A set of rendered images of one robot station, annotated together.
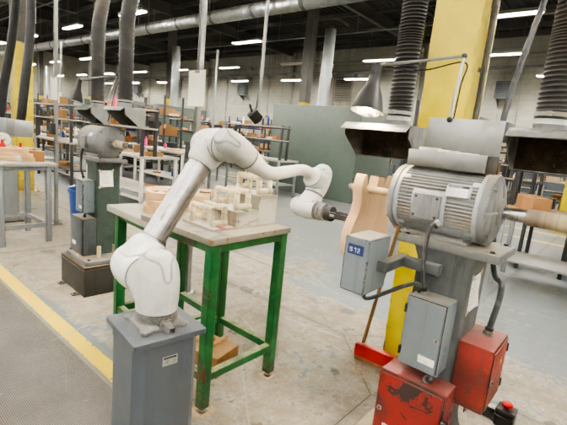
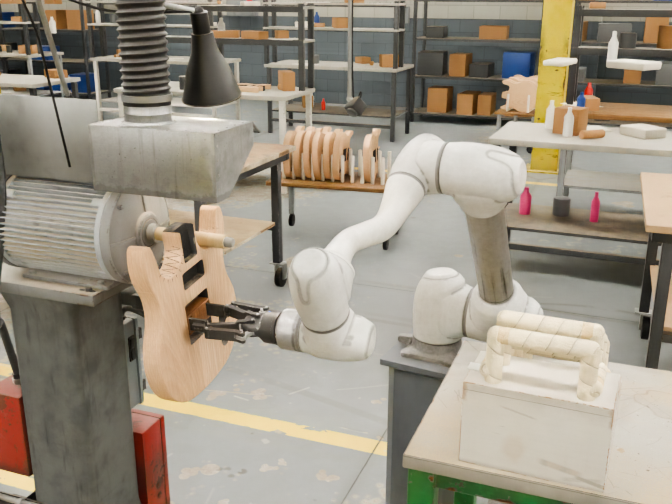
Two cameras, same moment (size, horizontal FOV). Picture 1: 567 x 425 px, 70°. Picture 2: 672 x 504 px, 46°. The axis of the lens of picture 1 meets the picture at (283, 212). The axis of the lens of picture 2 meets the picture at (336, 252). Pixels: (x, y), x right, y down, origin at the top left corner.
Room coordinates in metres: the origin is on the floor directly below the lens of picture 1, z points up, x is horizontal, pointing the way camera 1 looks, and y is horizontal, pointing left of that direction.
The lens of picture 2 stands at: (3.50, -0.62, 1.79)
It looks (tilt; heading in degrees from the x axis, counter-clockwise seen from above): 18 degrees down; 161
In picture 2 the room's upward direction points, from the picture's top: straight up
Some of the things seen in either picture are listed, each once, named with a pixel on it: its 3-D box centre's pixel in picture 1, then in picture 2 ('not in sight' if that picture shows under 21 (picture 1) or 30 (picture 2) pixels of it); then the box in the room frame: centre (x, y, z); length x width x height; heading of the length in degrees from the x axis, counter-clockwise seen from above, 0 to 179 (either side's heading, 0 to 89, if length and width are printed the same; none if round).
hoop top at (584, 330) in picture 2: (250, 175); (549, 325); (2.34, 0.21, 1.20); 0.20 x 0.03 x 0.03; 48
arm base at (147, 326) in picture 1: (159, 317); (431, 341); (1.42, 0.43, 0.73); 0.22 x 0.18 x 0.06; 43
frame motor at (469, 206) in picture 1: (444, 202); (81, 223); (1.53, -0.60, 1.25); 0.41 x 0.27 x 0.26; 50
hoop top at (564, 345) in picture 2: not in sight; (542, 341); (2.40, 0.16, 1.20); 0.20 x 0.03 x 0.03; 48
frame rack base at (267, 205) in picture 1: (251, 206); (538, 417); (2.36, 0.19, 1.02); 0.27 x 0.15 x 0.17; 49
